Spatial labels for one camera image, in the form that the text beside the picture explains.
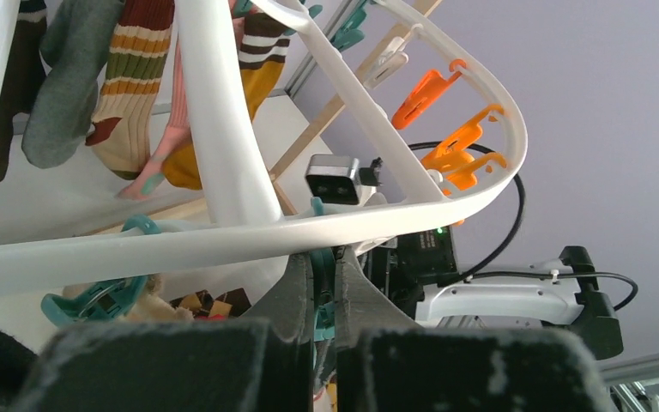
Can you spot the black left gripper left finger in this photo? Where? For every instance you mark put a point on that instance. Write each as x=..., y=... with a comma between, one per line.
x=260, y=361

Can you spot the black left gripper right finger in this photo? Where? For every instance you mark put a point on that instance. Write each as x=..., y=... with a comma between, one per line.
x=386, y=362

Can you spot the teal clothespin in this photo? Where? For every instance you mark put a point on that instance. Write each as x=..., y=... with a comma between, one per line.
x=323, y=264
x=103, y=301

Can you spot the white clothespin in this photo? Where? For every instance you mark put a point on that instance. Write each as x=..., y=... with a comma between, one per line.
x=391, y=59

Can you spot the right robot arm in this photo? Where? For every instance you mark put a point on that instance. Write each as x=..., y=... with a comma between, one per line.
x=419, y=274

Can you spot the white round clip hanger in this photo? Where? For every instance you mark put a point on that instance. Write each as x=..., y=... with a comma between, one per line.
x=249, y=224

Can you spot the brown argyle sock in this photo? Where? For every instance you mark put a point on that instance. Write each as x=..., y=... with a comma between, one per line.
x=203, y=305

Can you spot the pink sock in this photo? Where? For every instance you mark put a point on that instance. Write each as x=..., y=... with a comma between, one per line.
x=176, y=133

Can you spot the cream multi-striped sock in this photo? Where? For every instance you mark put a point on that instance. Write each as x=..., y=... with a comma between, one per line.
x=136, y=61

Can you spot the brown white-striped sock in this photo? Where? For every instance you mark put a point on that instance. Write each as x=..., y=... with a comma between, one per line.
x=24, y=73

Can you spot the grey sock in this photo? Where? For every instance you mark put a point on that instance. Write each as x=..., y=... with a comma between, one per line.
x=76, y=48

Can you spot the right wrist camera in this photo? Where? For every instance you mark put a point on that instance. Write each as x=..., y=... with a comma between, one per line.
x=341, y=179

